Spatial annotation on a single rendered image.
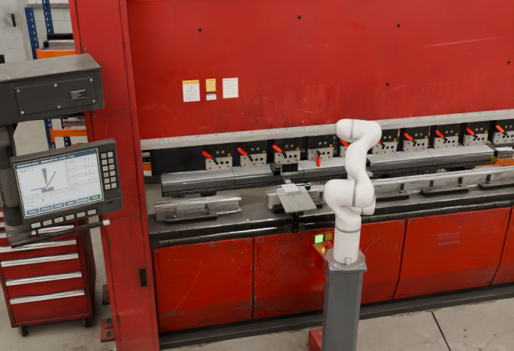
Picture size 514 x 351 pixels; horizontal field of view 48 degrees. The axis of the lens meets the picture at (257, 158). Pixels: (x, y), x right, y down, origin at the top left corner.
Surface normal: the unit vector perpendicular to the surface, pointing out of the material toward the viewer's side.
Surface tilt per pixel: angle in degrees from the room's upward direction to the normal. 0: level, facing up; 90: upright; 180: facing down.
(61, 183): 90
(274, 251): 90
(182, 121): 90
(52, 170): 90
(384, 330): 0
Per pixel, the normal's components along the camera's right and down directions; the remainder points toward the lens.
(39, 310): 0.21, 0.43
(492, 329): 0.00, -0.90
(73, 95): 0.46, 0.39
